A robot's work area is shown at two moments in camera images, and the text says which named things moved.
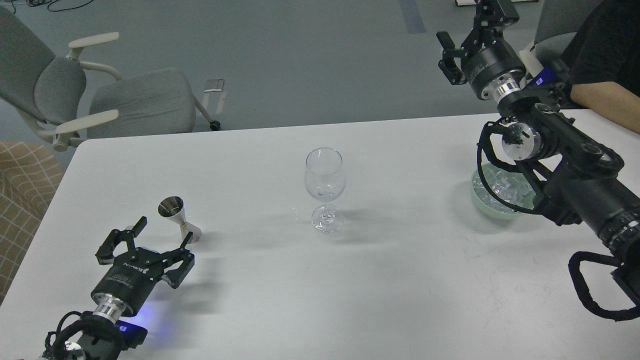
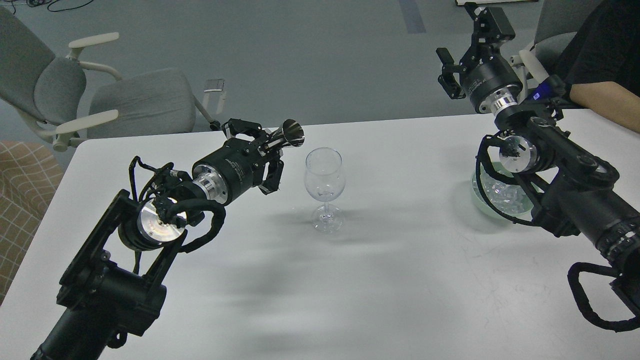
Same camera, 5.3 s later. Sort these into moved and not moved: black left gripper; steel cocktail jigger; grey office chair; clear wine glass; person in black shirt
Moved: steel cocktail jigger; black left gripper
Not moved: clear wine glass; grey office chair; person in black shirt
